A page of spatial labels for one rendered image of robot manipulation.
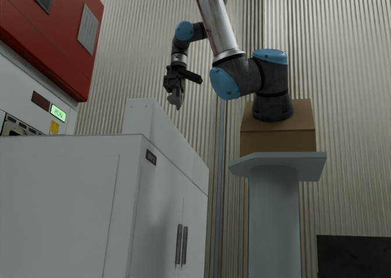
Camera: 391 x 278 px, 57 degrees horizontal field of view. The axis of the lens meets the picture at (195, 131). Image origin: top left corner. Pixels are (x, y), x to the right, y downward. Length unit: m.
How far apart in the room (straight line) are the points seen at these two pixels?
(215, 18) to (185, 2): 4.48
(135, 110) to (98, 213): 0.33
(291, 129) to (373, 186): 3.19
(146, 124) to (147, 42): 4.40
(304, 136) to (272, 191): 0.21
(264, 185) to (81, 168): 0.56
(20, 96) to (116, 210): 0.77
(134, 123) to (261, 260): 0.56
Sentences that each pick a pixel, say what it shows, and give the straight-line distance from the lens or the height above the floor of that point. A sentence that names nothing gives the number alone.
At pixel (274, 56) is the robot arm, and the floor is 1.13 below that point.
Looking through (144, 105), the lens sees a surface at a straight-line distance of 1.13.
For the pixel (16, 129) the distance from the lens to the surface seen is 1.56.
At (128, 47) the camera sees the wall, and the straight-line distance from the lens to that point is 5.54.
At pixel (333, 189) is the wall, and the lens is 4.29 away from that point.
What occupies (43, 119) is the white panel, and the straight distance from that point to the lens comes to 1.71.
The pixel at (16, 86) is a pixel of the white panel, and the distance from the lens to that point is 1.59.
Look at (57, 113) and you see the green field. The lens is 1.79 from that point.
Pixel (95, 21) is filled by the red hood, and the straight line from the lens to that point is 2.09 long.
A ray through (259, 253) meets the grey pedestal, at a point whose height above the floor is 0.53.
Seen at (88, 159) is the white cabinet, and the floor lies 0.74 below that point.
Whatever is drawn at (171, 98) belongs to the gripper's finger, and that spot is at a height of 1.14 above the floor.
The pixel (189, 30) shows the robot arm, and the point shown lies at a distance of 1.56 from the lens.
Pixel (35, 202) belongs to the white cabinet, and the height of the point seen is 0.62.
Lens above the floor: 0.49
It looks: 20 degrees up
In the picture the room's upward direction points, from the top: 4 degrees clockwise
